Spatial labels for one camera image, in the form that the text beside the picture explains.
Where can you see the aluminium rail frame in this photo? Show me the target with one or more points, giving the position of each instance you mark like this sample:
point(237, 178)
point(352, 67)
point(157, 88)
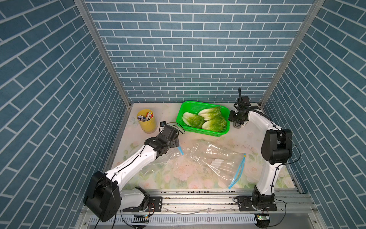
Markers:
point(213, 209)

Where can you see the clear zipper bag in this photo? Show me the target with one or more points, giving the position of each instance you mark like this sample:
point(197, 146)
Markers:
point(224, 164)
point(156, 171)

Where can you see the chinese cabbage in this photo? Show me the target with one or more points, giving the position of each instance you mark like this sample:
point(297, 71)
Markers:
point(193, 120)
point(210, 113)
point(218, 124)

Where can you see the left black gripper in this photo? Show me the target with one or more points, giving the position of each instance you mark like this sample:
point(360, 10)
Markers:
point(175, 141)

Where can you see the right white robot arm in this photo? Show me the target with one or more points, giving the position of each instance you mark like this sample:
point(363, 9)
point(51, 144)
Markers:
point(276, 149)

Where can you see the yellow cup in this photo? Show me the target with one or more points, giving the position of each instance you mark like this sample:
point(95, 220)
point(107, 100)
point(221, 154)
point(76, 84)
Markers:
point(146, 119)

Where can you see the green plastic basket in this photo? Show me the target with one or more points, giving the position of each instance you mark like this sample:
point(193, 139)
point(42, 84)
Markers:
point(195, 108)

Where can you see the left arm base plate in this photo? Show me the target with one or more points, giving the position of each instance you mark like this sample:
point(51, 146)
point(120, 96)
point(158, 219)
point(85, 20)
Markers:
point(152, 204)

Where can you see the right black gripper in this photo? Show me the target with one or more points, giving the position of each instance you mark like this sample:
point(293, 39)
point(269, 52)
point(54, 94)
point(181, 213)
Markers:
point(230, 119)

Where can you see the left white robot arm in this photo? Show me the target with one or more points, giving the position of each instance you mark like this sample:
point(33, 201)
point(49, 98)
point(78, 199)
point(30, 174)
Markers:
point(105, 196)

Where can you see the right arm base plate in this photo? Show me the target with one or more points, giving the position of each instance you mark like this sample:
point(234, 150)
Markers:
point(256, 203)

